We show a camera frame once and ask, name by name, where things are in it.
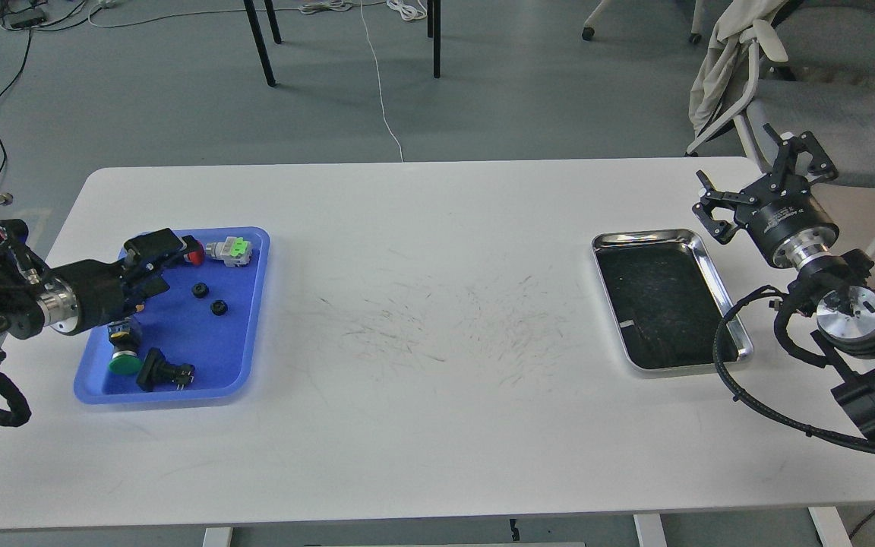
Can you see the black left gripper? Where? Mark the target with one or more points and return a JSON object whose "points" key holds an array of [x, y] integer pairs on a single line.
{"points": [[79, 296]]}

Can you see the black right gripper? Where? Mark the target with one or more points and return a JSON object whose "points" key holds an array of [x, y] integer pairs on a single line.
{"points": [[783, 220]]}

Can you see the small black gear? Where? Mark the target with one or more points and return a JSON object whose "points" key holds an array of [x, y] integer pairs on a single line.
{"points": [[200, 290], [219, 307]]}

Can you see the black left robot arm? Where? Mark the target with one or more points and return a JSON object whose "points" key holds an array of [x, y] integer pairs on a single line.
{"points": [[22, 274]]}

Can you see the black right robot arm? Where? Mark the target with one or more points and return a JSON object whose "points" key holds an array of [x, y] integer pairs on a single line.
{"points": [[826, 317]]}

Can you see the blue plastic tray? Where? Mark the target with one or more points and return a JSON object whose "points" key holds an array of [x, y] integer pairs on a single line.
{"points": [[183, 327]]}

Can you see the beige jacket on chair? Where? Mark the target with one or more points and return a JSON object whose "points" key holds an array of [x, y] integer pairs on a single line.
{"points": [[721, 57]]}

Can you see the black plug component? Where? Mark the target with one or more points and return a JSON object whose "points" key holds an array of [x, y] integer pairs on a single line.
{"points": [[157, 370]]}

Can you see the grey office chair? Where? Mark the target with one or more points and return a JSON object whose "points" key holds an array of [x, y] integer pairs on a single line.
{"points": [[810, 69]]}

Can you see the silver metal tray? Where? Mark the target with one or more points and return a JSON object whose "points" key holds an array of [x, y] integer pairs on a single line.
{"points": [[667, 300]]}

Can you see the black table leg left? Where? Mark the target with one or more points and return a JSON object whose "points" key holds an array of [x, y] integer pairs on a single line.
{"points": [[257, 34]]}

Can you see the black table leg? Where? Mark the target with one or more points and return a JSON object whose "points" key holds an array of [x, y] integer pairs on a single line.
{"points": [[433, 8], [257, 34]]}

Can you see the black table leg right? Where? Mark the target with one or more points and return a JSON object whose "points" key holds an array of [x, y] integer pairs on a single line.
{"points": [[433, 8]]}

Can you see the red push button switch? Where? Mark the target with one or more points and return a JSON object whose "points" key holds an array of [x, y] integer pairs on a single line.
{"points": [[193, 251]]}

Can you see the green push button switch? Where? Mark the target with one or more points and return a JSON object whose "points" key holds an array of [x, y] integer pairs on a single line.
{"points": [[125, 336]]}

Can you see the green grey connector switch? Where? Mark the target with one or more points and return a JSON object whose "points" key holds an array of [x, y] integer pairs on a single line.
{"points": [[232, 251]]}

